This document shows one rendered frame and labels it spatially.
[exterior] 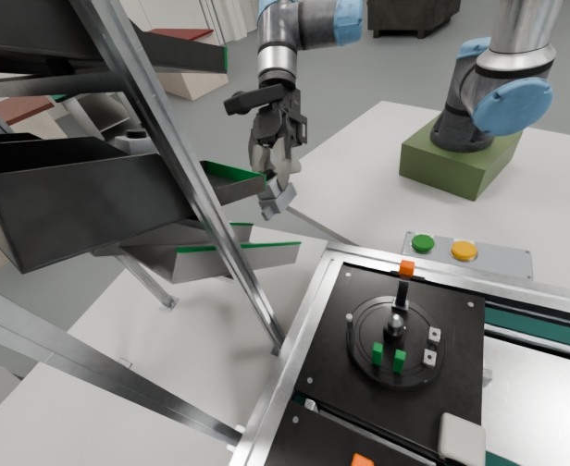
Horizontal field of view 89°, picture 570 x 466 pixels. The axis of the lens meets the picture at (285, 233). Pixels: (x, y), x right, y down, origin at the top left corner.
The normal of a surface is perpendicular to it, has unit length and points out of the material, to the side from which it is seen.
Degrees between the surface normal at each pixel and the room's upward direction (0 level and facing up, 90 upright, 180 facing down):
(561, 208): 0
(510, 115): 97
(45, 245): 90
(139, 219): 90
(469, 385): 0
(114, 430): 0
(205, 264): 90
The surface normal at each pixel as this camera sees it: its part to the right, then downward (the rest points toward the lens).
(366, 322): -0.21, -0.67
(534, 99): -0.12, 0.82
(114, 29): 0.89, 0.18
